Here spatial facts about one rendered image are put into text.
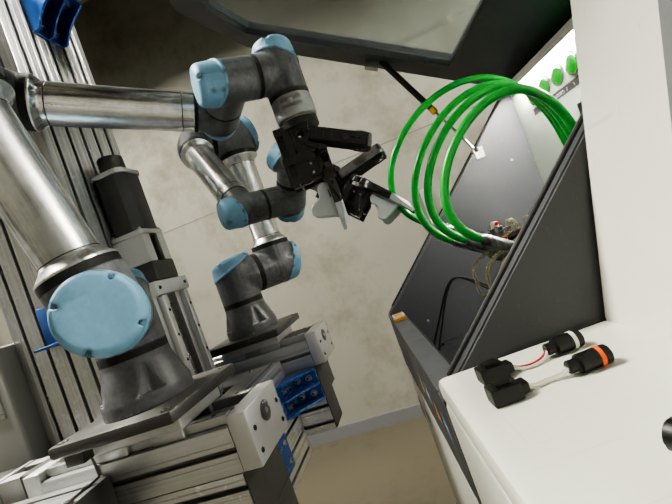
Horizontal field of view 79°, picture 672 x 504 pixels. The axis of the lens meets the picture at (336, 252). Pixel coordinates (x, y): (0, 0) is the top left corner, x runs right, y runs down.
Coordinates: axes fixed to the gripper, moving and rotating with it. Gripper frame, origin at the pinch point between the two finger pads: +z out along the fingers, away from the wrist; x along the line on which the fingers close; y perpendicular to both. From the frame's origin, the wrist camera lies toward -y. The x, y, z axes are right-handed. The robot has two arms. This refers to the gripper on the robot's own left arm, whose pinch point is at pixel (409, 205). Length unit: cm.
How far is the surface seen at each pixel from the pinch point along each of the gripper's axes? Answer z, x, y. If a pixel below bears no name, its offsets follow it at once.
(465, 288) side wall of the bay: 16.4, -38.1, 9.0
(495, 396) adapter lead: 26, 42, 19
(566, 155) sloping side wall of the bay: 21.7, 28.0, -9.7
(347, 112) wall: -101, -152, -61
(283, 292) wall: -90, -166, 63
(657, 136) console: 27.7, 39.6, -9.6
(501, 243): 19.7, 19.6, 2.5
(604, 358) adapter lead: 33, 39, 11
